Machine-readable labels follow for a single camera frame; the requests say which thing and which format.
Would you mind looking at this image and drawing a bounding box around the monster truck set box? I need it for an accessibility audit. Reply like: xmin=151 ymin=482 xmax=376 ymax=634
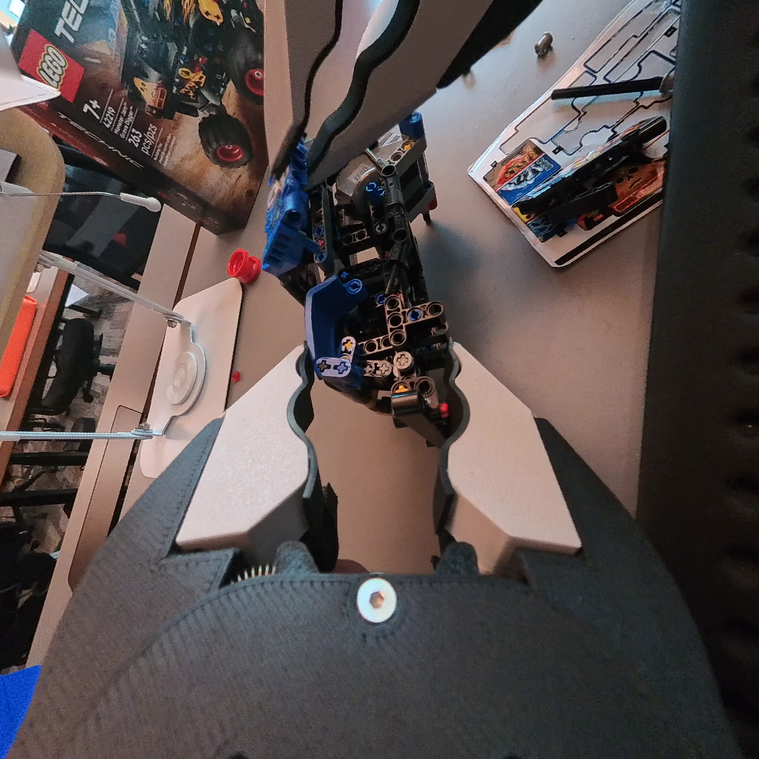
xmin=11 ymin=0 xmax=268 ymax=235

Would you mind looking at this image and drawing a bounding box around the wooden book stand tray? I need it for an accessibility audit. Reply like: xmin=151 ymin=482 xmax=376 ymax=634
xmin=0 ymin=110 xmax=66 ymax=339

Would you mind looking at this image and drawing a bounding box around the blue brick assembly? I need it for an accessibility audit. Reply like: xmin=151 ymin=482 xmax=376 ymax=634
xmin=261 ymin=139 xmax=318 ymax=278

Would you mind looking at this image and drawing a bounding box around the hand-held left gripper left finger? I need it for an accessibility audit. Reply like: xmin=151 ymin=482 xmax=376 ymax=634
xmin=175 ymin=344 xmax=339 ymax=573

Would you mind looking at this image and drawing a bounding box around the black blue brick truck model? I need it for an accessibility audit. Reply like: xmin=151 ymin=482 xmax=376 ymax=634
xmin=279 ymin=113 xmax=457 ymax=448

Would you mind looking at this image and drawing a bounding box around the red wheel hub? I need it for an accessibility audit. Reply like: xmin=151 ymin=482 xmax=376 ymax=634
xmin=227 ymin=249 xmax=262 ymax=284

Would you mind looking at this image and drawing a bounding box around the white book stand base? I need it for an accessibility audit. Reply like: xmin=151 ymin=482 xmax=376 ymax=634
xmin=140 ymin=278 xmax=245 ymax=480

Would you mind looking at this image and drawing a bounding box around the black office chair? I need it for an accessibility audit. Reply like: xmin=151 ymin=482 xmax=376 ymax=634
xmin=42 ymin=317 xmax=113 ymax=416

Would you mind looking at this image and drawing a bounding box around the wire page holder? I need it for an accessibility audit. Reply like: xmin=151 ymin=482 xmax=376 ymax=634
xmin=0 ymin=181 xmax=162 ymax=213

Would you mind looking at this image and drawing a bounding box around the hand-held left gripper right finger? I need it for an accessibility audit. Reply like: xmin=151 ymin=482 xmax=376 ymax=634
xmin=433 ymin=341 xmax=583 ymax=573

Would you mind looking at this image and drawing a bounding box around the black skull sticker panel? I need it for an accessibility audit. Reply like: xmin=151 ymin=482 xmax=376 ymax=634
xmin=513 ymin=115 xmax=668 ymax=229

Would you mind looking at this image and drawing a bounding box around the blue bin with tag label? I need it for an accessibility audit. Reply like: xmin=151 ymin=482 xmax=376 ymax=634
xmin=0 ymin=664 xmax=42 ymax=759

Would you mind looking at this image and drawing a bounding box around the black dotted mat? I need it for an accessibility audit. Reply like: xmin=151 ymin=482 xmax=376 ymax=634
xmin=637 ymin=0 xmax=759 ymax=759

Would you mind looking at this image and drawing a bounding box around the sticker sheet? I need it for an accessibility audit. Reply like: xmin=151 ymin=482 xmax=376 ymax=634
xmin=467 ymin=0 xmax=683 ymax=268

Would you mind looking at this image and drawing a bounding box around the orange plastic case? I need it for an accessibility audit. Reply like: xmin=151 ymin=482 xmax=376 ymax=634
xmin=0 ymin=296 xmax=39 ymax=398

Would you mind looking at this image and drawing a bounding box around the long black axle grey end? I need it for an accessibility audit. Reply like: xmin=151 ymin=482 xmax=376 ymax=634
xmin=550 ymin=76 xmax=674 ymax=100

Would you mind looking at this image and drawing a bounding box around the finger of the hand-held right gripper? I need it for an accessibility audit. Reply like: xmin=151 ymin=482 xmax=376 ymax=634
xmin=307 ymin=0 xmax=494 ymax=187
xmin=262 ymin=0 xmax=344 ymax=172

